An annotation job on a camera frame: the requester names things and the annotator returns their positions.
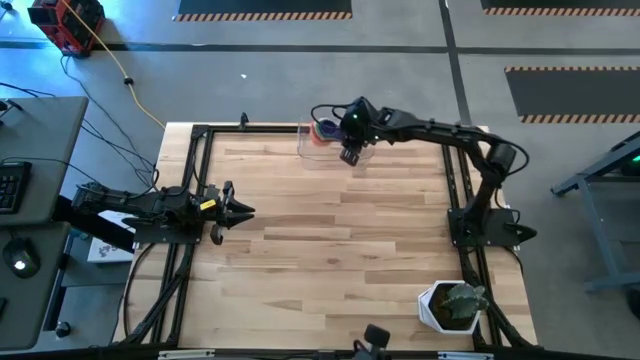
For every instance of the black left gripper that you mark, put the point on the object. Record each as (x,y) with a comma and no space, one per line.
(220,212)

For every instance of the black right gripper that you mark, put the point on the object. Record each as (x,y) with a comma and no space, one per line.
(360,122)

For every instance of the purple measuring cup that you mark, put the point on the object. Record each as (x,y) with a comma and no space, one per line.
(329,127)

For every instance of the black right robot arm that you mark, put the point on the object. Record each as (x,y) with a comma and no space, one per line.
(440,132)

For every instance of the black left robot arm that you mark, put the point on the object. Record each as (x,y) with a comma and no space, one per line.
(130,202)

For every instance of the clear plastic basket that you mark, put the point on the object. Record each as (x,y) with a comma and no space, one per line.
(310,160)

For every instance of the yellow gripper tag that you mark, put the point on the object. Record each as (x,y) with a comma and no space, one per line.
(208,204)

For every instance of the white printed paper sheet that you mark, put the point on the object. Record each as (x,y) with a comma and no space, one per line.
(107,250)

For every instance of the black hazard-striped floor mat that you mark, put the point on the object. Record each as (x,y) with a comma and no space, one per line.
(575,92)
(560,4)
(265,6)

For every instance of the black desk support beam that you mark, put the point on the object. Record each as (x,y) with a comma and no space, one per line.
(85,227)

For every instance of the black blocky object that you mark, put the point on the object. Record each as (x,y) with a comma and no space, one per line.
(376,336)

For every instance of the white angular plant pot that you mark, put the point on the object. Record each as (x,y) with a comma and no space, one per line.
(425,310)

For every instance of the green cactus plant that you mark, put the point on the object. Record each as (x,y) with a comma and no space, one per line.
(462,300)

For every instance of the black caster wheel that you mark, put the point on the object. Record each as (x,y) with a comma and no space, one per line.
(62,329)

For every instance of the grey desk top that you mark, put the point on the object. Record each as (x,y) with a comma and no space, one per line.
(40,135)
(30,310)

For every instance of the black computer mouse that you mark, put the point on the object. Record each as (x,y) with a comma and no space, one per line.
(20,257)

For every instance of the black keyboard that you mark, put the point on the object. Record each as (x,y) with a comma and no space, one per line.
(12,187)

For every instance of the red black equipment case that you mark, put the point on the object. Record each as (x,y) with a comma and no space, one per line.
(70,25)

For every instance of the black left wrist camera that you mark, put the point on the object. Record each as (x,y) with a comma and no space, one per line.
(216,235)

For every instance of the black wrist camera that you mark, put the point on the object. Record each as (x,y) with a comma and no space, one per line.
(216,235)
(350,156)

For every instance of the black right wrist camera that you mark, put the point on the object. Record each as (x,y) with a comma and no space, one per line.
(350,156)

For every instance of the black aluminium table frame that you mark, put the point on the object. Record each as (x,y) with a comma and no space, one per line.
(250,129)

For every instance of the black frame clamp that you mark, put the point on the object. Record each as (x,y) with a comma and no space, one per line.
(244,121)

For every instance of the silver metal bracket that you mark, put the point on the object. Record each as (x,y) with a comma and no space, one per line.
(185,355)
(465,356)

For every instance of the grey metal table frame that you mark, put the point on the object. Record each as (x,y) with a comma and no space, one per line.
(600,240)

